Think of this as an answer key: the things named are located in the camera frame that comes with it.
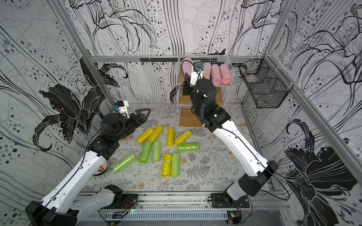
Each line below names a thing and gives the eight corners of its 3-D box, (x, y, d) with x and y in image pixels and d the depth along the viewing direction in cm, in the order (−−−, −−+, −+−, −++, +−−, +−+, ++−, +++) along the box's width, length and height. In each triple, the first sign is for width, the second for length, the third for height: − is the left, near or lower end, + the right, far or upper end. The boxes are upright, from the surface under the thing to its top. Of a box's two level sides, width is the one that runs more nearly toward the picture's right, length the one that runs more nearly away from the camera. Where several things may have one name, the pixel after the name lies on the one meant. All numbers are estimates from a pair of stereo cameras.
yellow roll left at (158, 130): (148, 140, 99) (147, 138, 96) (158, 127, 106) (157, 124, 103) (154, 143, 97) (153, 140, 95) (163, 129, 105) (163, 126, 102)
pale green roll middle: (153, 162, 89) (152, 160, 86) (154, 143, 97) (153, 141, 94) (161, 161, 89) (160, 159, 86) (161, 142, 97) (160, 140, 95)
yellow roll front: (162, 177, 83) (161, 175, 79) (164, 156, 91) (163, 154, 88) (170, 177, 83) (170, 175, 79) (172, 156, 91) (171, 153, 88)
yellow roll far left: (136, 142, 97) (134, 140, 95) (149, 128, 105) (148, 126, 102) (141, 145, 96) (139, 143, 93) (154, 131, 103) (153, 128, 100)
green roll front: (170, 177, 83) (170, 175, 80) (172, 155, 91) (171, 153, 89) (179, 177, 83) (179, 175, 80) (180, 155, 91) (179, 153, 89)
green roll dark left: (138, 163, 88) (137, 161, 85) (146, 142, 97) (145, 140, 95) (147, 164, 87) (146, 162, 85) (153, 142, 97) (152, 140, 94)
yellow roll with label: (178, 147, 95) (178, 144, 92) (174, 142, 97) (173, 140, 94) (192, 136, 101) (192, 133, 98) (187, 131, 103) (187, 128, 100)
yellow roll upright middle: (166, 147, 95) (166, 144, 92) (168, 130, 104) (167, 128, 101) (173, 147, 95) (173, 144, 92) (174, 130, 104) (174, 128, 101)
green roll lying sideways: (178, 152, 93) (177, 149, 89) (178, 146, 95) (178, 143, 91) (198, 152, 93) (199, 149, 89) (198, 146, 95) (198, 143, 91)
